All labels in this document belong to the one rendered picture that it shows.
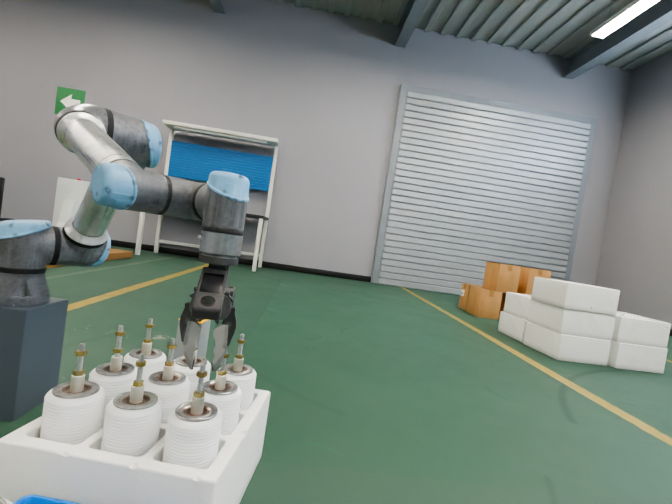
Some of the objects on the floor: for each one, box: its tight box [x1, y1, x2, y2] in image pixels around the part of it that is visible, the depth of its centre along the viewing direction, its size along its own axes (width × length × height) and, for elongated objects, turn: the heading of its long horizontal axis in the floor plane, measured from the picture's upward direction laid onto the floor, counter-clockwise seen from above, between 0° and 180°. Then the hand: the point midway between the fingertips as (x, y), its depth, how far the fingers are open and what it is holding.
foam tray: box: [0, 389, 271, 504], centre depth 85 cm, size 39×39×18 cm
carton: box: [466, 286, 503, 320], centre depth 425 cm, size 30×24×30 cm
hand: (202, 364), depth 71 cm, fingers open, 3 cm apart
